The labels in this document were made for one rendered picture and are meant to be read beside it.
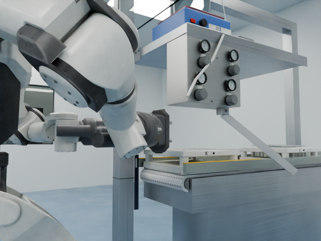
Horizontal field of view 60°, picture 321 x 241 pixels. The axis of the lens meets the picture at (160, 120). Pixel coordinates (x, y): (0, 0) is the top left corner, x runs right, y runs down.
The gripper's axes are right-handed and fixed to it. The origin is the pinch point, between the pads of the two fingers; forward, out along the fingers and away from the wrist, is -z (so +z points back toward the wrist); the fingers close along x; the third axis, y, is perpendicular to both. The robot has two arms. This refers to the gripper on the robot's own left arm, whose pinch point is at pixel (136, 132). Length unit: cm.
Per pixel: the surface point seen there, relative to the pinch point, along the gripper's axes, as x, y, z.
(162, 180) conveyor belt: 15.6, 8.3, -6.1
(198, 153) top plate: 6.5, 17.0, -14.2
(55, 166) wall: 52, -487, -6
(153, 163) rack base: 10.7, 0.5, -6.0
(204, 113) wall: -53, -378, -274
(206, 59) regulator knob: -20.5, 25.1, -11.8
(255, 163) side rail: 10.3, 15.6, -38.1
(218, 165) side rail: 10.4, 18.3, -20.5
